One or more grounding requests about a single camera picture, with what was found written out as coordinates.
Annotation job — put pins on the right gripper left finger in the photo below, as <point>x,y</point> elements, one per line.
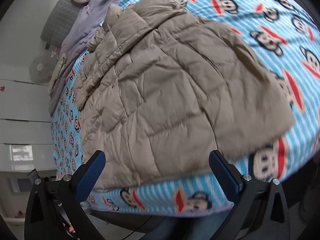
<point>53,205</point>

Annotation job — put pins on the round white fan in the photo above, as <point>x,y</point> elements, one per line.
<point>41,68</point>

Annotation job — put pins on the beige puffer jacket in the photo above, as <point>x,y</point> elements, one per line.
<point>162,87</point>

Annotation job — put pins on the person's left hand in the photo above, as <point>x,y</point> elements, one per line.
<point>71,229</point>

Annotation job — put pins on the grey quilted headboard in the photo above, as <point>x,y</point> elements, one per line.
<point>60,22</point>

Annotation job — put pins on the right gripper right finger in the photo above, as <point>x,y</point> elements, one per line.
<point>260,207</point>

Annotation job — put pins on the lavender bed sheet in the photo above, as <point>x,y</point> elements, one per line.
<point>75,43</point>

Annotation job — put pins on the beige plush toy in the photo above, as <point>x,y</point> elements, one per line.
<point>60,66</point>

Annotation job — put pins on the white drawer cabinet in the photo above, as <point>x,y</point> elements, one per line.
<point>26,140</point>

